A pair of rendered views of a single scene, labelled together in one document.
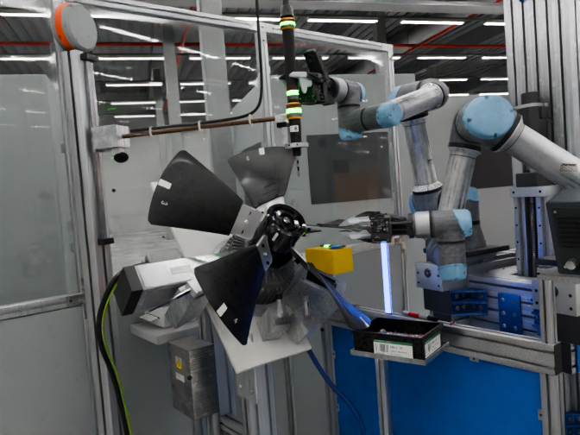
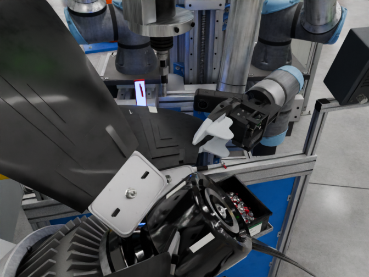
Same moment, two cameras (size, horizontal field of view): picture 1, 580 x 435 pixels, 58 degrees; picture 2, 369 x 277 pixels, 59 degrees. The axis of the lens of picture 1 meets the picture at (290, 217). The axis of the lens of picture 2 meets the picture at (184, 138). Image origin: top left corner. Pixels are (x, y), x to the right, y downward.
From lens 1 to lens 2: 1.39 m
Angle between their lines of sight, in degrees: 69
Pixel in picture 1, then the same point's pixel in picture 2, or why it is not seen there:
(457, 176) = (257, 19)
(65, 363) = not seen: outside the picture
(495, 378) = (259, 190)
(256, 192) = (65, 170)
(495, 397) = not seen: hidden behind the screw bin
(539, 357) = (304, 166)
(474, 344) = (250, 176)
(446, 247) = (286, 116)
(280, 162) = (54, 56)
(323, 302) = not seen: hidden behind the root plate
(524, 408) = (277, 199)
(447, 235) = (290, 103)
